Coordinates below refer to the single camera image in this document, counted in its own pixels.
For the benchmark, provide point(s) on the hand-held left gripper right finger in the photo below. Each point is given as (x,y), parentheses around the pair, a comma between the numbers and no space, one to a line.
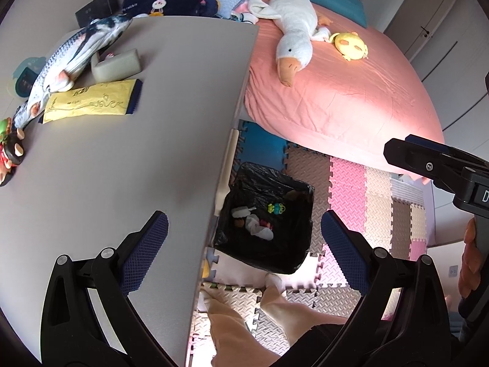
(345,252)

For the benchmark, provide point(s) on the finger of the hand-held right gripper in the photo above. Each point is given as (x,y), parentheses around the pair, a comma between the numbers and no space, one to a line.
(420,160)
(439,146)

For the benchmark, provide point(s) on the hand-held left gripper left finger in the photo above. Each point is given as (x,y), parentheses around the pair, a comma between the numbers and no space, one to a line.
(147,248)

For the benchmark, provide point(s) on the trash bin with black bag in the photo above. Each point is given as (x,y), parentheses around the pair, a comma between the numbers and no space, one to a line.
(267,252)

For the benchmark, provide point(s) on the yellow packet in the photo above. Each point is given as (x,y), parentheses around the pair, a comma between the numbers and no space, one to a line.
(91,103)

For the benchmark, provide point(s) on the red black doll figure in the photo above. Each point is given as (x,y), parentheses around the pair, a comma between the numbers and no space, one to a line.
(9,153)

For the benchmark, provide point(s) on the grey sponge block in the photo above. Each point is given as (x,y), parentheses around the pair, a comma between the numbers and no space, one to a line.
(116,65)

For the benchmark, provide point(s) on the green frog toy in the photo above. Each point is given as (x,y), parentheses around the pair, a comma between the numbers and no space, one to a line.
(4,126)

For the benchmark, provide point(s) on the grey fish plush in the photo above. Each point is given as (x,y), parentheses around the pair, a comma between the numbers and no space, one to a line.
(72,59)

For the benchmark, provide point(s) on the teal plastic toy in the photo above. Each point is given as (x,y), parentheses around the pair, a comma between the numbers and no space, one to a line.
(25,78)

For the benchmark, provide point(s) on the person's right hand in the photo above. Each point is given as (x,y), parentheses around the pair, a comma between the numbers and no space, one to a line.
(468,260)

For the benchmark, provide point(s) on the grey ribbed mat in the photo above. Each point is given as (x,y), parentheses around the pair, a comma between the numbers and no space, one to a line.
(407,191)

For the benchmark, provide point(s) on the foam puzzle floor mat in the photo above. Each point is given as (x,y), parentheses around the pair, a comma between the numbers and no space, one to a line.
(363,206)

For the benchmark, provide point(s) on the black shorts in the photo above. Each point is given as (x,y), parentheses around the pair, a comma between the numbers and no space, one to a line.
(324,336)

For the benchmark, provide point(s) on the person's right leg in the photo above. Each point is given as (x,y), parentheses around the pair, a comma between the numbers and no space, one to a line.
(282,313)

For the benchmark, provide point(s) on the person's leg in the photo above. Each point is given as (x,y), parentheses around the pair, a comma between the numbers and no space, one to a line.
(229,328)
(282,313)

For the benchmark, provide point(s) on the pink bed sheet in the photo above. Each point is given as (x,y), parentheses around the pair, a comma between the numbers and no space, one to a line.
(344,103)

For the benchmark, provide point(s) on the beige corner guard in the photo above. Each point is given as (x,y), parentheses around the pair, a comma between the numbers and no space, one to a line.
(227,168)

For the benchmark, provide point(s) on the person's left leg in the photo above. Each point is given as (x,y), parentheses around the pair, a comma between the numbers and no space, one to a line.
(229,328)

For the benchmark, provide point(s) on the white wardrobe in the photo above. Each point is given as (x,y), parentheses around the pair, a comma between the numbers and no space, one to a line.
(431,19)

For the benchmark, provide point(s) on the yellow chick plush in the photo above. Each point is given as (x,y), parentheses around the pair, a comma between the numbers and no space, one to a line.
(349,44)

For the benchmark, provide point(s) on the white goose plush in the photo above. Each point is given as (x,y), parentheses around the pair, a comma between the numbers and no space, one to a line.
(294,26)

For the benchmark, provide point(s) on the light blue blanket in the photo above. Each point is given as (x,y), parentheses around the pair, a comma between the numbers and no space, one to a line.
(229,5)

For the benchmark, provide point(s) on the white wall socket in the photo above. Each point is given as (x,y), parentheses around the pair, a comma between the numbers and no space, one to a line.
(452,271)

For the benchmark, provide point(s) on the black wall outlet panel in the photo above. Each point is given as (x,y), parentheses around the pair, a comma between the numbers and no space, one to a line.
(97,7)

